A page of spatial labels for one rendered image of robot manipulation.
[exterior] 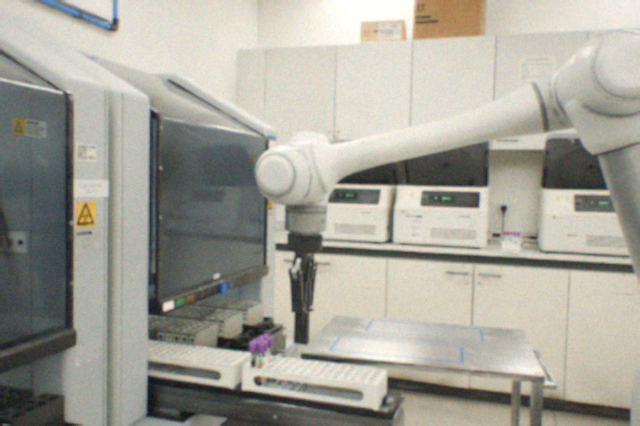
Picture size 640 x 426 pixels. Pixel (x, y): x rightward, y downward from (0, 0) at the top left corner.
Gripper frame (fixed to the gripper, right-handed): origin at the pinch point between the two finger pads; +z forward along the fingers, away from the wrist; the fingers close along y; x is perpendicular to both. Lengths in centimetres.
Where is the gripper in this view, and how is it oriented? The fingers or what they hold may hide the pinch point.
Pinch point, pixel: (301, 327)
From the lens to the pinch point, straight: 124.3
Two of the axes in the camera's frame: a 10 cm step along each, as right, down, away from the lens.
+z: -0.4, 10.0, 0.6
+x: -9.5, -0.5, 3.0
